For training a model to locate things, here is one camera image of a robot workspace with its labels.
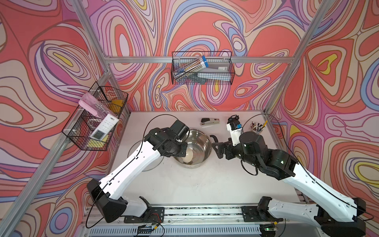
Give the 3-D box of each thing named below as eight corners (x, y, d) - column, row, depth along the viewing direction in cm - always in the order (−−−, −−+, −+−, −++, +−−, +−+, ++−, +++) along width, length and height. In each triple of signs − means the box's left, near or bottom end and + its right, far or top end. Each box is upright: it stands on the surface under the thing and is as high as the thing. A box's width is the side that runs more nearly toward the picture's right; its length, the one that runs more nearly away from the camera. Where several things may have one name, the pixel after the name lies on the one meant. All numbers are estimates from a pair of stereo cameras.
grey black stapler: (201, 129, 113) (201, 123, 108) (200, 124, 116) (200, 118, 111) (218, 127, 114) (220, 121, 109) (217, 123, 117) (218, 116, 112)
